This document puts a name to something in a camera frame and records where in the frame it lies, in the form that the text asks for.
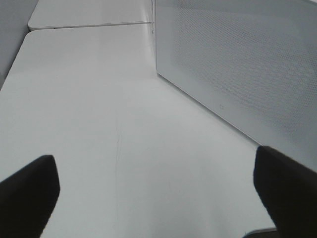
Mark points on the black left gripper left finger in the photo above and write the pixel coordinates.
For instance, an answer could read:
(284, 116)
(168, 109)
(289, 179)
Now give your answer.
(28, 198)

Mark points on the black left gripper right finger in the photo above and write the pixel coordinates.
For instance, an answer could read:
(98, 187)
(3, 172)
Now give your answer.
(288, 191)

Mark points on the white microwave door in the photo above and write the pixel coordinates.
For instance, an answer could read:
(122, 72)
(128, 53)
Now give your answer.
(252, 62)

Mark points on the white microwave oven body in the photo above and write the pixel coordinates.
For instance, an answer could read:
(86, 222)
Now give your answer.
(152, 20)

